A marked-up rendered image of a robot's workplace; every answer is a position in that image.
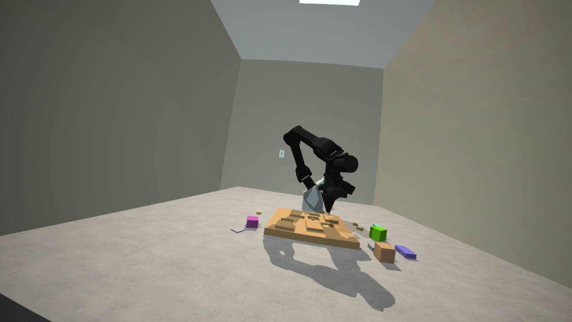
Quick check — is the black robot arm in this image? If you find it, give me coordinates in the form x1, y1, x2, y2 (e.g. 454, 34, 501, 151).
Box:
283, 125, 358, 195

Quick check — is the orange puzzle board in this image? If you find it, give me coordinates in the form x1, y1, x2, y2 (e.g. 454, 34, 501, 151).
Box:
264, 207, 360, 250

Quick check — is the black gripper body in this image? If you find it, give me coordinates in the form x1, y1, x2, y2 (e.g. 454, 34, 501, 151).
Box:
318, 171, 348, 198

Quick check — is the brown cube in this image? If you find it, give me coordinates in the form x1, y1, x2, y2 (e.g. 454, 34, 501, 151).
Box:
373, 242, 396, 264

